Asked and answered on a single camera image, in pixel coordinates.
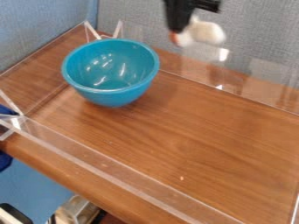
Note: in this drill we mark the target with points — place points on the dark blue cloth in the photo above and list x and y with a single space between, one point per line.
6 159

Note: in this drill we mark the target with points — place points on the blue ceramic bowl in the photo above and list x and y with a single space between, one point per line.
111 71

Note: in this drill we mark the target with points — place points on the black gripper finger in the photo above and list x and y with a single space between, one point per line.
170 10
186 10

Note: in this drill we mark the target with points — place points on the clear acrylic table barrier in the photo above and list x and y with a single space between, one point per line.
203 152

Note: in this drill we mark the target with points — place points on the brown and white toy mushroom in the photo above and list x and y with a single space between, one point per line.
199 31

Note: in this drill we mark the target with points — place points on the black object bottom left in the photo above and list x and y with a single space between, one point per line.
13 216

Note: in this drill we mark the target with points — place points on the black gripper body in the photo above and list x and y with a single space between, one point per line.
209 5

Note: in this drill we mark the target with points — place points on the metal table leg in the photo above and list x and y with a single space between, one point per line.
75 211

